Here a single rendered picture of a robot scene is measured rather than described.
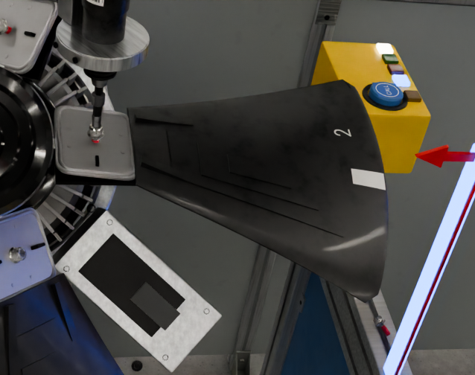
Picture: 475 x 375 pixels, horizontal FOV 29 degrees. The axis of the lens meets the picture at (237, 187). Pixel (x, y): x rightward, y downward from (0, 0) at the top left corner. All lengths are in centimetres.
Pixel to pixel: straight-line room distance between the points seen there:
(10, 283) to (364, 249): 29
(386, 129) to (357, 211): 31
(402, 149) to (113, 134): 45
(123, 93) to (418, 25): 52
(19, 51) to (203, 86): 89
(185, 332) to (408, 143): 40
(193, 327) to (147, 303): 5
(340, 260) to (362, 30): 89
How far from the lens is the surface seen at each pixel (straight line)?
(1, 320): 75
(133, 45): 71
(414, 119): 111
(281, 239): 76
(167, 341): 89
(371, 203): 82
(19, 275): 78
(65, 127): 79
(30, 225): 80
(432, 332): 224
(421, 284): 98
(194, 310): 89
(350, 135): 86
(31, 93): 71
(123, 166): 76
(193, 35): 156
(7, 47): 78
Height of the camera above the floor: 166
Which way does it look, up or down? 39 degrees down
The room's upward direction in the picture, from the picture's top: 12 degrees clockwise
